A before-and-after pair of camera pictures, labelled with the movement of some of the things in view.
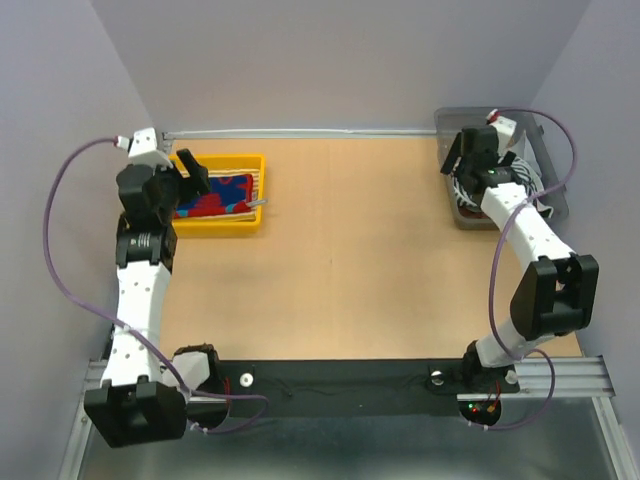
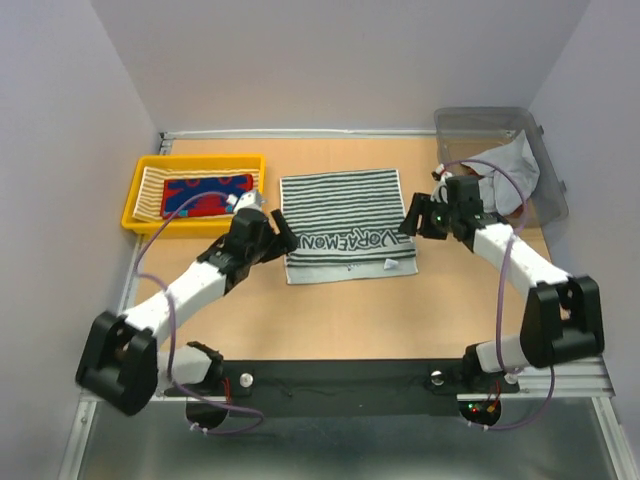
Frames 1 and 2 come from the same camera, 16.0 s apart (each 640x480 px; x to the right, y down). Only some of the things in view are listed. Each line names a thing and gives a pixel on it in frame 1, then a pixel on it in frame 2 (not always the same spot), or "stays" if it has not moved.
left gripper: x=199 y=174 → x=289 y=241
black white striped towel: x=526 y=176 → x=346 y=226
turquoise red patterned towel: x=227 y=194 stays
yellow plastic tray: x=193 y=227 stays
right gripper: x=453 y=157 → x=420 y=205
